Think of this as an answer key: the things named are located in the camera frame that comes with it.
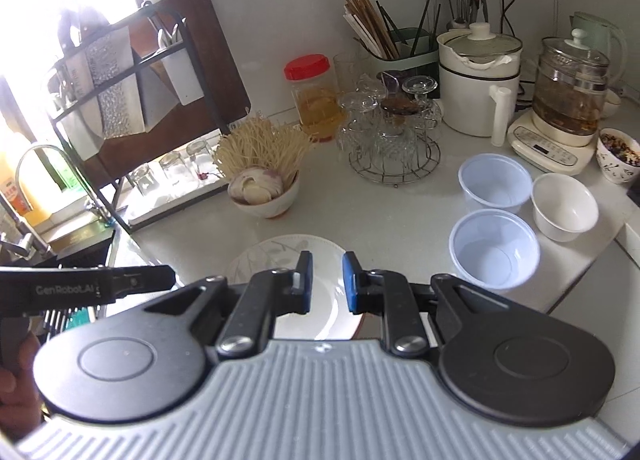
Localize patterned grey board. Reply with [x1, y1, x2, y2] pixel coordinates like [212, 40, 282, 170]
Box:
[85, 32, 152, 141]

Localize white utensil caddy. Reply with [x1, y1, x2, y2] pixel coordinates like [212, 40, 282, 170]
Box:
[162, 45, 206, 106]

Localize black dish rack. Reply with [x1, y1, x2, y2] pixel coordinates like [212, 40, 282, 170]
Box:
[45, 0, 236, 232]

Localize black chopsticks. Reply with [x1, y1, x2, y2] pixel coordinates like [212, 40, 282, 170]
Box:
[375, 0, 443, 56]

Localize white drip tray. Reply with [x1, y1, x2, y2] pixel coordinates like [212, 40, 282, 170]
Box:
[127, 175, 233, 231]

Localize bundle of wooden chopsticks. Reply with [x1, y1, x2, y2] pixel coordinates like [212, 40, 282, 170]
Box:
[342, 0, 396, 58]

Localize pale green electric kettle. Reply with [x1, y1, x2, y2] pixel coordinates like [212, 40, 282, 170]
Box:
[570, 11, 628, 118]

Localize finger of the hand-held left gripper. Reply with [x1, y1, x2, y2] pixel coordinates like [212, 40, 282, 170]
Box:
[111, 264, 177, 300]

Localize white leaf plate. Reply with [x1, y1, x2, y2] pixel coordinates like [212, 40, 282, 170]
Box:
[229, 235, 362, 341]

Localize person's left hand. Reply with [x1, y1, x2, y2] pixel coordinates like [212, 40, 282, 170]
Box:
[0, 330, 43, 443]

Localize glass health kettle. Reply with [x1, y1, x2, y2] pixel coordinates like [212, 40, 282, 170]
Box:
[507, 29, 612, 176]

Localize curved steel faucet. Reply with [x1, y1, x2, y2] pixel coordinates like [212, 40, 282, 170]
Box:
[15, 144, 111, 228]

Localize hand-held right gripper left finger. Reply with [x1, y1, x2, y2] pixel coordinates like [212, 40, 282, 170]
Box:
[144, 250, 314, 359]

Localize yellow detergent bottle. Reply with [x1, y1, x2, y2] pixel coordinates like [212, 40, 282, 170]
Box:
[0, 152, 38, 228]

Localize white plastic bowl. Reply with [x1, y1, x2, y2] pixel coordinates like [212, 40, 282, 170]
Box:
[531, 173, 600, 243]

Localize white ceramic bowl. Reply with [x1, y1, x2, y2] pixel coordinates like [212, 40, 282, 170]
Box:
[229, 170, 301, 219]

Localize pale blue plastic bowl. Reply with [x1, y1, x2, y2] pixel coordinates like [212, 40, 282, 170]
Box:
[448, 209, 541, 293]
[458, 153, 533, 216]

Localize dried noodle bundle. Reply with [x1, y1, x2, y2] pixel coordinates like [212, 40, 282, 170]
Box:
[212, 115, 313, 186]

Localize dark wooden cutting board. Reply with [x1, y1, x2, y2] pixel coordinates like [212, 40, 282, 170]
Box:
[95, 0, 252, 181]

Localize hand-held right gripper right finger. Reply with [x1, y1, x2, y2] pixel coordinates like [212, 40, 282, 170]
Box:
[341, 251, 501, 359]

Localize wire cup rack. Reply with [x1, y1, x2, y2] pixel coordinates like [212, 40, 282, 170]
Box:
[347, 140, 442, 187]

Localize garlic bulbs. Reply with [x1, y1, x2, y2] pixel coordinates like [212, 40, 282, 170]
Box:
[232, 166, 283, 204]

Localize teal scrubber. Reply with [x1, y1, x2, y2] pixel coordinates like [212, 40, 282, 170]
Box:
[62, 307, 98, 331]

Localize patterned bowl with dried food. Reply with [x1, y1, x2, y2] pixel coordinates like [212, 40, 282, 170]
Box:
[596, 128, 640, 185]

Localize set of glass cups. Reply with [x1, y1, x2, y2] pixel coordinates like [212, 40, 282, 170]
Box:
[337, 72, 443, 176]

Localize red-lidded plastic jar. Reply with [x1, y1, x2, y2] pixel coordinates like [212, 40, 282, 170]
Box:
[284, 54, 346, 143]

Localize white electric cooker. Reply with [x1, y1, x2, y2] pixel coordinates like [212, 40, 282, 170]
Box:
[436, 22, 523, 147]

